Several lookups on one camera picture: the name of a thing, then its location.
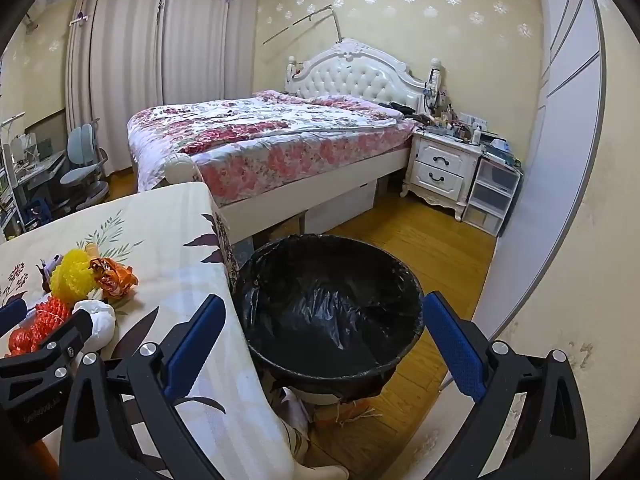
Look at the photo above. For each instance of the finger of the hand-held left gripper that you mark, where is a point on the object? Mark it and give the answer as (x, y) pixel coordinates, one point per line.
(55, 355)
(12, 312)

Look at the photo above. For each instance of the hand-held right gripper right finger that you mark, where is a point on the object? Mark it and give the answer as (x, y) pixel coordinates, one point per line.
(455, 345)

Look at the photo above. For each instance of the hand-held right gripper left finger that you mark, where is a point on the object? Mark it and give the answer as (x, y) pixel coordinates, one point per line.
(195, 345)

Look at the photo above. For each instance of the red foam fruit net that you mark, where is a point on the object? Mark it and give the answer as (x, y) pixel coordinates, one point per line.
(45, 320)

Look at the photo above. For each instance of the purple paper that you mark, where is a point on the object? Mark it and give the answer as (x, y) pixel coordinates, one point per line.
(50, 267)

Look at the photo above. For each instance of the white paper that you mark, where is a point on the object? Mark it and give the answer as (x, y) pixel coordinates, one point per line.
(102, 320)

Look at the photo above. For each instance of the yellow foam fruit net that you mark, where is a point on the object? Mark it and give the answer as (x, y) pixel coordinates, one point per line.
(72, 275)

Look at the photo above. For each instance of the shiny orange wrapper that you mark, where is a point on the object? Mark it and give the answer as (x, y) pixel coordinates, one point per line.
(112, 280)

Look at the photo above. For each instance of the round bin with black bag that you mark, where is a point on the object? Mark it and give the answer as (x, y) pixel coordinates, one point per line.
(325, 310)

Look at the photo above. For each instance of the blue plastic stool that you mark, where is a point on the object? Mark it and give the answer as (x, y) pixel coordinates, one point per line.
(37, 215)

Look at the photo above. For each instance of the cream leaf print tablecloth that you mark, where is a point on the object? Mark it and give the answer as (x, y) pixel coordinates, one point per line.
(150, 240)

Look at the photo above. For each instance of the orange bag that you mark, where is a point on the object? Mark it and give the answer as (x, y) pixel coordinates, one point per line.
(345, 410)

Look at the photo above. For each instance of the light blue desk chair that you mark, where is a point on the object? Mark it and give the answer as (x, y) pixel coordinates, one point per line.
(80, 175)

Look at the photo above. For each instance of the clear plastic drawer unit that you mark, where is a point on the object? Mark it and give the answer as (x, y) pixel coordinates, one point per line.
(490, 195)

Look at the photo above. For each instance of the grey study desk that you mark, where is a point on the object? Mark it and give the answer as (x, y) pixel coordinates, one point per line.
(47, 162)

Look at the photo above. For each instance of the white nightstand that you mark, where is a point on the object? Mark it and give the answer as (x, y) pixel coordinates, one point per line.
(440, 170)

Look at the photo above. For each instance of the white storage box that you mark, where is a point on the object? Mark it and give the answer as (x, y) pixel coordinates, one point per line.
(340, 207)

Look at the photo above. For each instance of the white desk lamp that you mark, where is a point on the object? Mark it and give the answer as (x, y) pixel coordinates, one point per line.
(12, 120)

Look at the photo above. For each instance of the pink floral quilt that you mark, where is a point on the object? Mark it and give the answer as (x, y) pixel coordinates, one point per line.
(260, 140)

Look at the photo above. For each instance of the pile of nightstand clutter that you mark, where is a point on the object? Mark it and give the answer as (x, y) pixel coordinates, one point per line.
(460, 125)

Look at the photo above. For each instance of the white sliding wardrobe door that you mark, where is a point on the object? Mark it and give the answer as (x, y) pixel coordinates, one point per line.
(565, 110)

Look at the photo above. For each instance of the beige pleated curtain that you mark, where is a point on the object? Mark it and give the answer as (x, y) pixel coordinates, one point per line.
(120, 75)
(210, 35)

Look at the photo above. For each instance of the white bed with tufted headboard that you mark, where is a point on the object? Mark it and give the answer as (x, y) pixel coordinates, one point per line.
(360, 75)

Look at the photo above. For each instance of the metal net rod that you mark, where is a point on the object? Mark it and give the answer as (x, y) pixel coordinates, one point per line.
(305, 19)

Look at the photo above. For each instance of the white wall outlet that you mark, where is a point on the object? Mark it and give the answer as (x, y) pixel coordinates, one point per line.
(474, 121)

